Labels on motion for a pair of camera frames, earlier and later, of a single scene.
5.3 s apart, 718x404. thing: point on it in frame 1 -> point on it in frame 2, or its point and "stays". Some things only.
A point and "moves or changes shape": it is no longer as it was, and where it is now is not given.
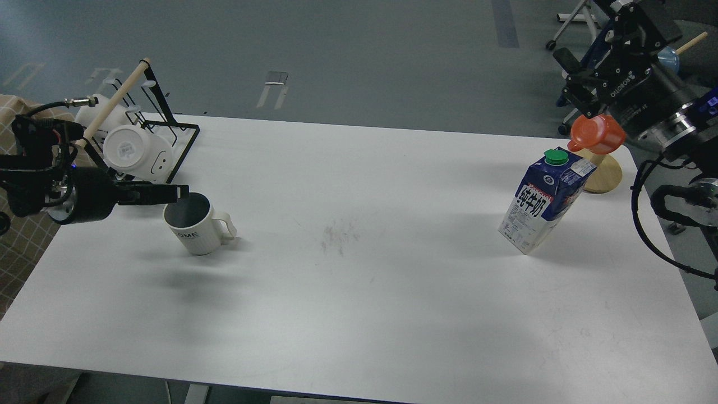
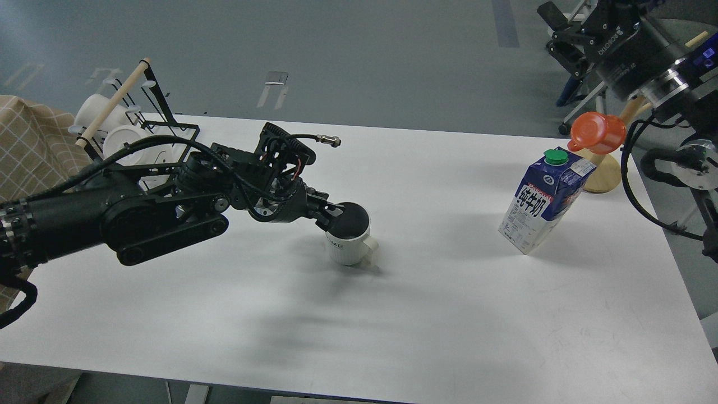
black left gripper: [97, 191] -> [290, 199]
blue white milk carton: [548, 186] stays
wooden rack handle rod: [105, 116] stays
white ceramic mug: [199, 228] moves or changes shape
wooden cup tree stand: [607, 175] stays
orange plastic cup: [601, 134] stays
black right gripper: [626, 80] -> [627, 45]
